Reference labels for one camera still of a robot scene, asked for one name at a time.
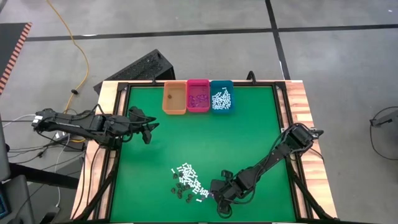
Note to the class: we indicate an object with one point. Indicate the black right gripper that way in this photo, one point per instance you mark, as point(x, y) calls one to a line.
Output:
point(230, 188)

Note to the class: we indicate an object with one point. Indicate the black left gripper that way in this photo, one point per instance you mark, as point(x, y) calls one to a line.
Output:
point(136, 124)

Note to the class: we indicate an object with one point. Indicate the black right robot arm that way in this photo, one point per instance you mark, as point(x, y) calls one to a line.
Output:
point(273, 155)

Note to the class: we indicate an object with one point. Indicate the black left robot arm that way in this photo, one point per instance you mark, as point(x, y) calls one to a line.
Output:
point(84, 124)

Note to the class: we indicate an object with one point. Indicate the orange plastic bin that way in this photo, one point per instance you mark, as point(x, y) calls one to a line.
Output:
point(174, 101)

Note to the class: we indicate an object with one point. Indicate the wooden table border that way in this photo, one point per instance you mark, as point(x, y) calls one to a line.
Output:
point(105, 102)

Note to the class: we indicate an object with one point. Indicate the black mesh computer case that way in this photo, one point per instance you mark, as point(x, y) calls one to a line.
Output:
point(140, 68)

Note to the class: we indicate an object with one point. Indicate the pink plastic bin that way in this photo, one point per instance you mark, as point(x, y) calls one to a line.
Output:
point(198, 88)

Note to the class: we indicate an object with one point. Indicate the blue plastic bin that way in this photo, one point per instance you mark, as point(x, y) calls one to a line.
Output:
point(222, 84)

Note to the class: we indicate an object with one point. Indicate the black table clamp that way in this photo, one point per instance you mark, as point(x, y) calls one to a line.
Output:
point(249, 74)

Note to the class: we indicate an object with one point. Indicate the grey equipment cabinet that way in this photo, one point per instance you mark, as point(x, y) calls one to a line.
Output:
point(18, 199)

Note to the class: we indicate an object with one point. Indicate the black mat orange striped edge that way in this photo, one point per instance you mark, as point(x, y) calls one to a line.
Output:
point(7, 43)

